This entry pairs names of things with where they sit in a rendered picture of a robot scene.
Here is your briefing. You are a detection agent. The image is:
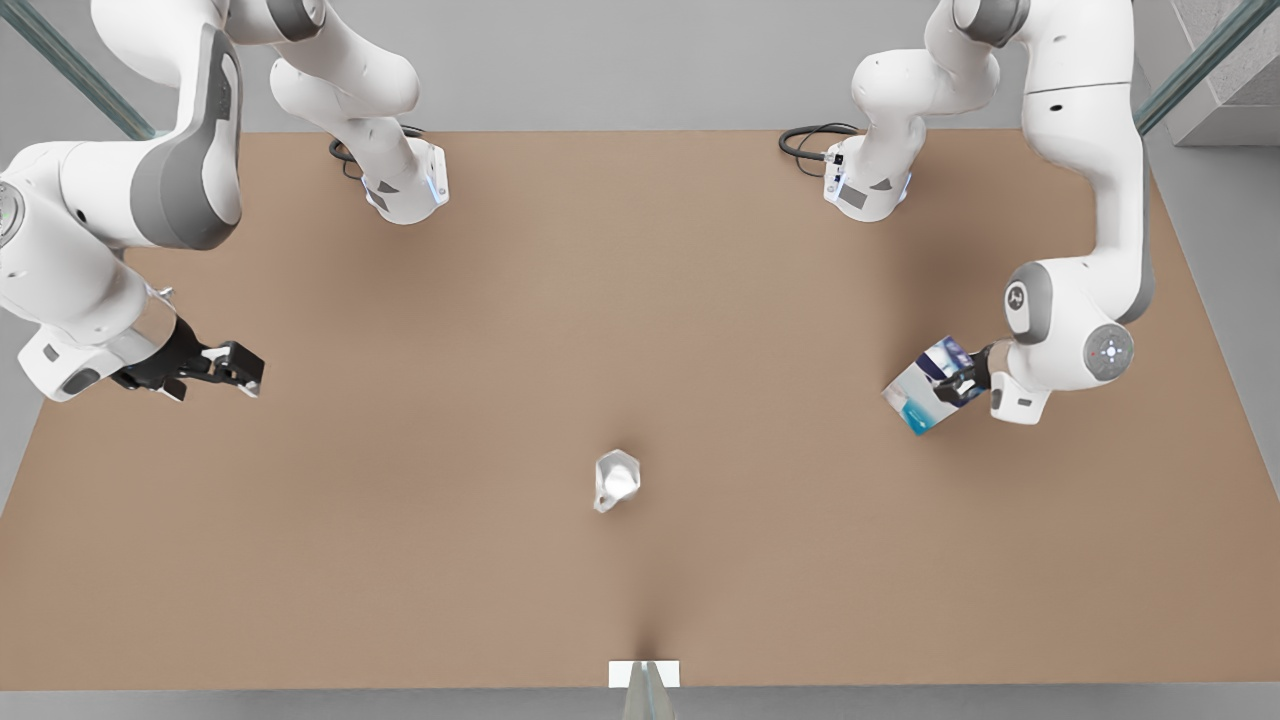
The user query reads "grey concrete block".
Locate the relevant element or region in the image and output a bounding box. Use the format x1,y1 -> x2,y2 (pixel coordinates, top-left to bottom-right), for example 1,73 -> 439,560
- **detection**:
1168,0 -> 1280,148

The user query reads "black cable loop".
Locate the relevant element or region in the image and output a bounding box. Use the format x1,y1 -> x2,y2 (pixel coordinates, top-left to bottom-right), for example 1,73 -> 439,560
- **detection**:
328,124 -> 428,183
778,122 -> 863,180

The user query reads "silver frame post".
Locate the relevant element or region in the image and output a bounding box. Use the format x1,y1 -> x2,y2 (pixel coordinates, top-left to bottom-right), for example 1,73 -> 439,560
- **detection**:
0,0 -> 158,142
1134,0 -> 1280,138

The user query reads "small white glossy cup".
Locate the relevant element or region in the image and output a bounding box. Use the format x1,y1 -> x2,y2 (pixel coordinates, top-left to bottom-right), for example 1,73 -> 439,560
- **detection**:
593,449 -> 642,515

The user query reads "blue and white printed box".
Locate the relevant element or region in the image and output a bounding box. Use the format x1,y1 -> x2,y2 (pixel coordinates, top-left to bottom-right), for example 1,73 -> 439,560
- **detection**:
881,335 -> 977,438

